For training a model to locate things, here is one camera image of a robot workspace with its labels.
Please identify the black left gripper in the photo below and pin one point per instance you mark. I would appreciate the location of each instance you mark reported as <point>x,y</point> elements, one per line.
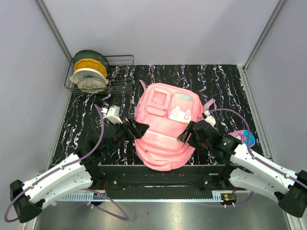
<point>138,130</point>

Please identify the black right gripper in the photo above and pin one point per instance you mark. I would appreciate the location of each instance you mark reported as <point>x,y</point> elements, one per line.
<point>183,136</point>

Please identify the pink student backpack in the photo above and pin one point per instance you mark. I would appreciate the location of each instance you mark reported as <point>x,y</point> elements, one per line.
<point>167,110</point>

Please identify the pink cat pencil case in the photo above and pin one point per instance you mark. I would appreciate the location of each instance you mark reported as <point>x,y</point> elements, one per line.
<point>243,136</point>

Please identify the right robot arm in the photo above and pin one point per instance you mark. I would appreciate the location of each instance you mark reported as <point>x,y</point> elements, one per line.
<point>249,170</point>

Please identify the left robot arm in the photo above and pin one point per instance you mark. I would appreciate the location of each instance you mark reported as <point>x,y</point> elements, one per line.
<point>79,171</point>

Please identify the speckled grey plate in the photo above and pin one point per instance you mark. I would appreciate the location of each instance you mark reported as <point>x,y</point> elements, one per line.
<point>92,85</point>

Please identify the white plate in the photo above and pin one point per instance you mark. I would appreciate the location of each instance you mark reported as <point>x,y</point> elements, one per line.
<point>87,73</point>

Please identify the yellow plate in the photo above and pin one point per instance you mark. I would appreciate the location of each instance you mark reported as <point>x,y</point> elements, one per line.
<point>91,64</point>

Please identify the dark green plate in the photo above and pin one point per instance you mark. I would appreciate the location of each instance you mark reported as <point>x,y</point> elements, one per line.
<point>91,54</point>

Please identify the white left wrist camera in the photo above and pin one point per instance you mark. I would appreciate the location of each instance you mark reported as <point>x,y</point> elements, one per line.
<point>112,114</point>

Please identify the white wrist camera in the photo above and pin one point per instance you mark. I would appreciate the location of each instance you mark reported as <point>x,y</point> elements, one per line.
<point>112,114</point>
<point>209,119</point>

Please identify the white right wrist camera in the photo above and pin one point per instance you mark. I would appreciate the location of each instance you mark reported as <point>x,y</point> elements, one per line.
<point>209,119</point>

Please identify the wire dish rack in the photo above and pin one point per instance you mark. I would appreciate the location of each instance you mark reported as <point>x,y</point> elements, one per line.
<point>119,74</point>

